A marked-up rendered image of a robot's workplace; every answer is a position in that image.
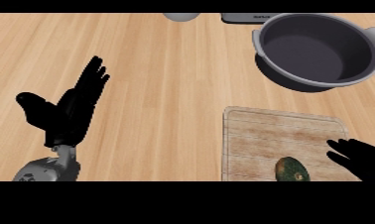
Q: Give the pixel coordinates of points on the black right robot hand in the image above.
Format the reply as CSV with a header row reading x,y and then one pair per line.
x,y
359,158

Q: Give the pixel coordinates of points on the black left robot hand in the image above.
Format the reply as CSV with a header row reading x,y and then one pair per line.
x,y
68,115

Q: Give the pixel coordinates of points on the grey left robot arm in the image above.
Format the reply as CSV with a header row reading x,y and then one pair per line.
x,y
50,168

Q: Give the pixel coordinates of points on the dark green squash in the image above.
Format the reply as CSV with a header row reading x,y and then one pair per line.
x,y
291,170

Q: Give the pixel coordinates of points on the pale wooden cutting board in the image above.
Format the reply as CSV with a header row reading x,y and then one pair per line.
x,y
273,142

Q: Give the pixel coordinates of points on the dark grey pot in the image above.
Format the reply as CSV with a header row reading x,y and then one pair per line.
x,y
318,53

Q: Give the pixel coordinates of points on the pale grey round object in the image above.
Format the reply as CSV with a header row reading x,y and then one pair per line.
x,y
180,16

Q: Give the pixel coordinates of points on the dark grey flat appliance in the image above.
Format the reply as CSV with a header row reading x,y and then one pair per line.
x,y
244,18

